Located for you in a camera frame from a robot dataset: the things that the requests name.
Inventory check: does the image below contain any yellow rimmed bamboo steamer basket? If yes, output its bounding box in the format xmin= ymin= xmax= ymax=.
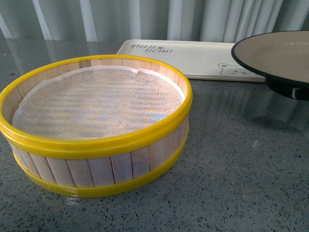
xmin=0 ymin=55 xmax=193 ymax=198

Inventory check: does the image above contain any white steamer cloth liner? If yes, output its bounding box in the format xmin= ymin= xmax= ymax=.
xmin=12 ymin=66 xmax=185 ymax=140

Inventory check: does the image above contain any beige plate with black rim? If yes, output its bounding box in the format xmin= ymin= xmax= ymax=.
xmin=231 ymin=30 xmax=309 ymax=101

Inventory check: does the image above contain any cream rectangular serving tray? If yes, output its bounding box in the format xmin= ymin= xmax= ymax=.
xmin=117 ymin=39 xmax=265 ymax=83

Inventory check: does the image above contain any grey pleated curtain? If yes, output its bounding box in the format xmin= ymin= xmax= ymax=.
xmin=0 ymin=0 xmax=309 ymax=43

